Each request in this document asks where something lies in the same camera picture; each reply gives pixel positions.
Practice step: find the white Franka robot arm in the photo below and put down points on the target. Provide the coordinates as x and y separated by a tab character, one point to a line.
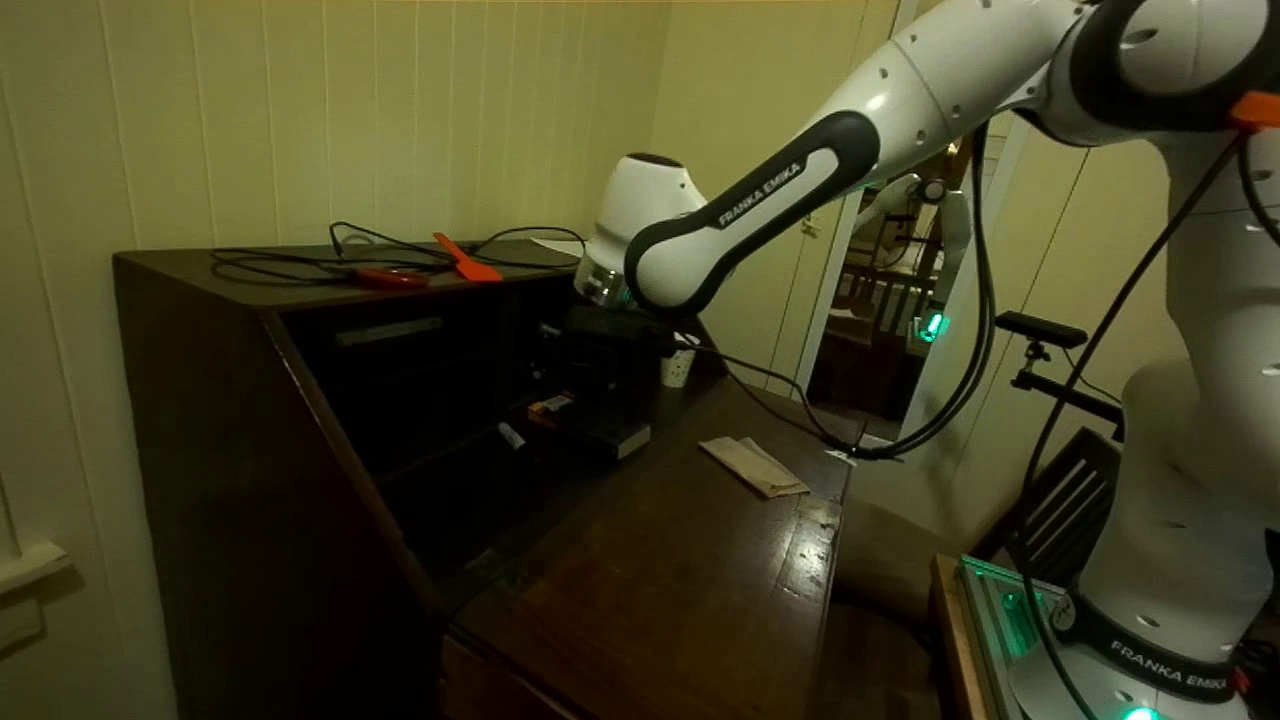
747	214

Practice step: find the wooden slat chair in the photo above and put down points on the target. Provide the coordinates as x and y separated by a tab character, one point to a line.
1067	503

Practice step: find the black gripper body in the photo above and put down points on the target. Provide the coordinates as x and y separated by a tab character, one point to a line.
604	365

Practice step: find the dark wooden secretary desk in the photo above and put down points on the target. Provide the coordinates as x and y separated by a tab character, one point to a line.
641	584

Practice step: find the blue box with label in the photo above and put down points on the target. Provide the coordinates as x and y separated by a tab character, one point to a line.
620	437

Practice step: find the white wall fixture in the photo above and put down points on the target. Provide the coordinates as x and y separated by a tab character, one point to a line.
27	574

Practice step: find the black camera on stand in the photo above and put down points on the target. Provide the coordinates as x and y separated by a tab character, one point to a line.
1040	329

